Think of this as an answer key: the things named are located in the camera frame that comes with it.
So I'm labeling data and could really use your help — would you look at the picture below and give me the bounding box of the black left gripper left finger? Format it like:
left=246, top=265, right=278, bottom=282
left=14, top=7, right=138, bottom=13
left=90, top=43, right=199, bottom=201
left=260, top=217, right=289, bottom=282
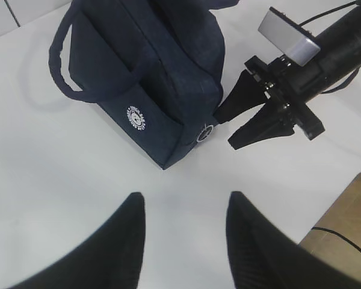
left=15, top=192, right=146, bottom=288

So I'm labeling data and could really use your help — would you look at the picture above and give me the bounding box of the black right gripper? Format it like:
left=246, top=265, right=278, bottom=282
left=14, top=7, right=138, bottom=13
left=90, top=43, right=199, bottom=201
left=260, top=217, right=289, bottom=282
left=215, top=56, right=325, bottom=150

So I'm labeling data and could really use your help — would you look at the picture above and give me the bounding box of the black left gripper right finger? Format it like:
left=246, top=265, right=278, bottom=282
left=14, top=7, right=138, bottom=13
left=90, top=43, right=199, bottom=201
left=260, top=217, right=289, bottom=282
left=226, top=191, right=361, bottom=288

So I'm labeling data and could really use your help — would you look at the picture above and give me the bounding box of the navy blue lunch bag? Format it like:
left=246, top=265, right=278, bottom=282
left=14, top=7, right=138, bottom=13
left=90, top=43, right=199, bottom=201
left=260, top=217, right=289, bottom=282
left=48, top=1, right=225, bottom=169

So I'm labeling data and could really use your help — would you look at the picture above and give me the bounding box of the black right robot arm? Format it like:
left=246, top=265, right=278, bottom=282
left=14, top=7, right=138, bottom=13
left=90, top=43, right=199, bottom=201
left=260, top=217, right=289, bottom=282
left=214, top=1, right=361, bottom=149

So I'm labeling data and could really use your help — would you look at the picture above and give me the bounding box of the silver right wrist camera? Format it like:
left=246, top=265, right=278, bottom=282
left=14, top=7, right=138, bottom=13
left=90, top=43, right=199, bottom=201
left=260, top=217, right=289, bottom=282
left=258, top=7, right=321, bottom=67

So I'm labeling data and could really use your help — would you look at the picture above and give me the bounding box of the black floor cable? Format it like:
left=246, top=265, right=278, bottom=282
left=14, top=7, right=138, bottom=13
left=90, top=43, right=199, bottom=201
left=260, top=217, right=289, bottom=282
left=311, top=226, right=361, bottom=259

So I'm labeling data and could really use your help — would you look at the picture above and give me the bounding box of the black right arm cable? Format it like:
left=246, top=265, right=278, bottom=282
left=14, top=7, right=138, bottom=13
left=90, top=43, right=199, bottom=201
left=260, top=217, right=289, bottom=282
left=299, top=0, right=359, bottom=26

